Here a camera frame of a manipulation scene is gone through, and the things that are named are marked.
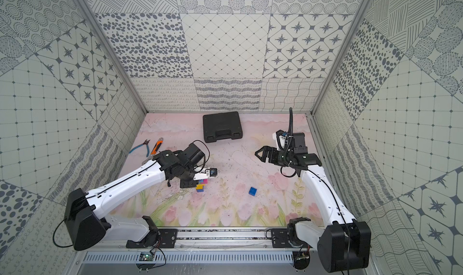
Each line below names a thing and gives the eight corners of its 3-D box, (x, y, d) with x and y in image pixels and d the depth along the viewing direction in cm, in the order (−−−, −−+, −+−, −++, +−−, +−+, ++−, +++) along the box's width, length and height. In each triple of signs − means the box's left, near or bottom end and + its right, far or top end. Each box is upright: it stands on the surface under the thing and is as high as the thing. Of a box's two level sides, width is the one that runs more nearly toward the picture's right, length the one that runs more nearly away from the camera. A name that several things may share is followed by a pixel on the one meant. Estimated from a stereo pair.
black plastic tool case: (204, 142, 106) (203, 138, 102) (203, 118, 119) (202, 113, 115) (242, 138, 108) (243, 134, 105) (238, 114, 121) (238, 110, 118)
